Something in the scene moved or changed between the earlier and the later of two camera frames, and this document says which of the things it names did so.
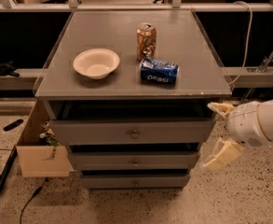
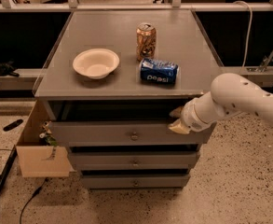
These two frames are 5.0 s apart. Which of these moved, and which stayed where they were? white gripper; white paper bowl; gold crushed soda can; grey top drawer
Moved: white gripper
Stayed: gold crushed soda can; grey top drawer; white paper bowl
